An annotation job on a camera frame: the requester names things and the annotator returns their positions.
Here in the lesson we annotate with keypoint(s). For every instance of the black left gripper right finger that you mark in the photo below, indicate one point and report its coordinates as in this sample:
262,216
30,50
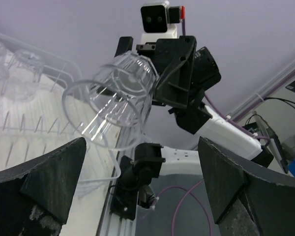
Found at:
246,199

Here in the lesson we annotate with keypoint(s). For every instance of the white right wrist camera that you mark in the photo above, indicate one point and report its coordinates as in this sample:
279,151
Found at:
160,21

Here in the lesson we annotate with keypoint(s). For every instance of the white wire dish rack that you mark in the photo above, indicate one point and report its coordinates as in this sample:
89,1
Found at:
34,127

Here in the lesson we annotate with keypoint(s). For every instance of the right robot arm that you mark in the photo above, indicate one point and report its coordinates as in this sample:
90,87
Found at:
218,129

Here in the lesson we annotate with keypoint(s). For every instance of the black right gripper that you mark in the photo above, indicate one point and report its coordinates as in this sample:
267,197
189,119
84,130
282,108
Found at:
185,73

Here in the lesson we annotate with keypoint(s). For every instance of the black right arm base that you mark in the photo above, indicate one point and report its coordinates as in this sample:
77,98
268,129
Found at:
132,188

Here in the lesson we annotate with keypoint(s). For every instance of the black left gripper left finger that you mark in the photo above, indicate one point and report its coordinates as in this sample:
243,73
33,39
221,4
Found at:
36,196

